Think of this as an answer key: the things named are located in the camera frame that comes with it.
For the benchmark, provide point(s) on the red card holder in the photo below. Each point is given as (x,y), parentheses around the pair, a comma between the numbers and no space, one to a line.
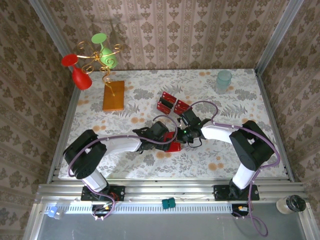
(173,148)

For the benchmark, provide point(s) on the clear acrylic card stand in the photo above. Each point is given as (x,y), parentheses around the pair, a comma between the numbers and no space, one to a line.
(160,116)

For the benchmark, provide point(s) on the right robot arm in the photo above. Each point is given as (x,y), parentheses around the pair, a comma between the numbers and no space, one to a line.
(252,147)

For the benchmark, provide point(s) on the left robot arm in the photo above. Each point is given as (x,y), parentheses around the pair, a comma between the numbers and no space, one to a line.
(85,155)

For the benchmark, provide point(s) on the red VIP card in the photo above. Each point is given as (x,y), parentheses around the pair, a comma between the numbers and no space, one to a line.
(178,110)
(183,104)
(163,109)
(168,96)

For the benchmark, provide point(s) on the black VIP card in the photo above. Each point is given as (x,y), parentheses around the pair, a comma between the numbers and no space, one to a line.
(165,102)

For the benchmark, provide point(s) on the floral patterned tablecloth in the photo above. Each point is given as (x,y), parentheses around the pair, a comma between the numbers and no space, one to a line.
(150,82)

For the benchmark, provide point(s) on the pale blue plastic cup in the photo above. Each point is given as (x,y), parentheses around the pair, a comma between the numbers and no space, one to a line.
(223,81)

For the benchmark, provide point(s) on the teal connector block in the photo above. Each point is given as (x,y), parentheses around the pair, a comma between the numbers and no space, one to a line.
(168,203)

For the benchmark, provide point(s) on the green plastic wine glass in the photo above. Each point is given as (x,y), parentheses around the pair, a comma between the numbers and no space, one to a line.
(108,58)

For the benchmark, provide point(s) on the grey metal panel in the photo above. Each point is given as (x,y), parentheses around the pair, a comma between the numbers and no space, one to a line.
(162,227)

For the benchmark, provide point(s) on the black power connector yellow plug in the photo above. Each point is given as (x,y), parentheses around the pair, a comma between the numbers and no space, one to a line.
(236,212)
(100,211)

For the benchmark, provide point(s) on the red plastic wine glass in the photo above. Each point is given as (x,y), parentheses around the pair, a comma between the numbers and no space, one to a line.
(81,78)

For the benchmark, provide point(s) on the clear jar black lid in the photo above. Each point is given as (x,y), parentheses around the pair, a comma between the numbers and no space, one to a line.
(291,203)

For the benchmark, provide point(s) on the blue and white plug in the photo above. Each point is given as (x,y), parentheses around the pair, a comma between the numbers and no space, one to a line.
(53,212)

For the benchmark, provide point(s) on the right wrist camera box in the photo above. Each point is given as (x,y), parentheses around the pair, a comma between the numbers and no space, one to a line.
(180,121)

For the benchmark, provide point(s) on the aluminium front rail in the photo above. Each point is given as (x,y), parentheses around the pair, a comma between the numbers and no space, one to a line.
(162,191)

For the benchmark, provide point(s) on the aluminium table side rail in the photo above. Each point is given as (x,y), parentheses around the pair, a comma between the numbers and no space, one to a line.
(268,100)
(70,112)

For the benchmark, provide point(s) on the aluminium frame post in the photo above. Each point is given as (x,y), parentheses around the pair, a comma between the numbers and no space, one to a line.
(48,25)
(279,35)

